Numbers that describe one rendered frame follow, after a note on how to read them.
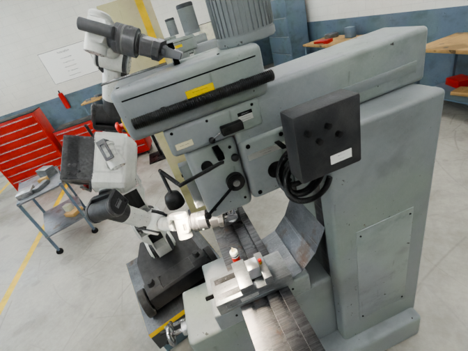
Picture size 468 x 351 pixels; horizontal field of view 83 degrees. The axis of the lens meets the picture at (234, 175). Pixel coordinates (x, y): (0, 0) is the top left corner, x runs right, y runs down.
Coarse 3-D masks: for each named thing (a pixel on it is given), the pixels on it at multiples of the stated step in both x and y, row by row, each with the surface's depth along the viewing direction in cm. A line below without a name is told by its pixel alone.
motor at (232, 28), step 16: (208, 0) 80; (224, 0) 76; (240, 0) 76; (256, 0) 78; (224, 16) 80; (240, 16) 78; (256, 16) 79; (272, 16) 84; (224, 32) 83; (240, 32) 81; (256, 32) 81; (272, 32) 84; (224, 48) 86
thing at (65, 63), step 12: (60, 48) 797; (72, 48) 806; (48, 60) 801; (60, 60) 810; (72, 60) 819; (84, 60) 827; (48, 72) 815; (60, 72) 824; (72, 72) 833; (84, 72) 842
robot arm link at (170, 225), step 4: (176, 212) 126; (180, 212) 123; (184, 212) 121; (168, 216) 127; (172, 216) 122; (176, 216) 119; (180, 216) 119; (184, 216) 120; (168, 220) 126; (172, 220) 126; (168, 224) 127; (172, 224) 128; (168, 228) 128; (172, 228) 128
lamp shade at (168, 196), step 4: (168, 192) 101; (172, 192) 101; (176, 192) 101; (164, 196) 101; (168, 196) 100; (172, 196) 100; (176, 196) 100; (180, 196) 101; (164, 200) 102; (168, 200) 100; (172, 200) 99; (176, 200) 100; (180, 200) 101; (184, 200) 103; (168, 204) 100; (172, 204) 100; (176, 204) 100; (180, 204) 101; (168, 208) 102; (172, 208) 101; (176, 208) 101
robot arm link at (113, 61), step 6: (108, 54) 97; (114, 54) 98; (120, 54) 103; (102, 60) 103; (108, 60) 103; (114, 60) 103; (120, 60) 104; (102, 66) 105; (108, 66) 105; (114, 66) 105; (120, 66) 105
